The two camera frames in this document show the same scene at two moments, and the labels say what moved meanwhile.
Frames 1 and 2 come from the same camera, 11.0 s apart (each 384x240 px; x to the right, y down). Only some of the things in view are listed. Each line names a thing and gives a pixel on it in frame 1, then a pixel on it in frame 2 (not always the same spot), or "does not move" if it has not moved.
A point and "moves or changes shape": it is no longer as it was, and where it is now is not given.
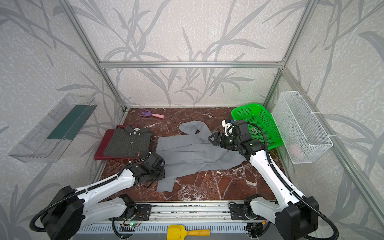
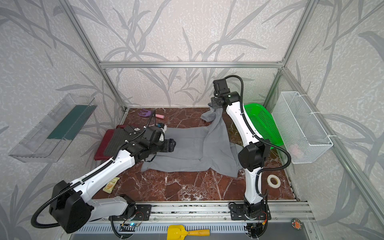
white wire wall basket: [302, 138] does not move
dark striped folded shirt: [129, 141] does not move
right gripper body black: [221, 139] → [214, 102]
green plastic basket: [254, 113] does not move
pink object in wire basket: [295, 149] does not move
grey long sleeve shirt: [185, 155] moves or changes shape
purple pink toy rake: [148, 113] does not move
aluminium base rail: [209, 212] does not move
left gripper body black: [157, 167] → [169, 145]
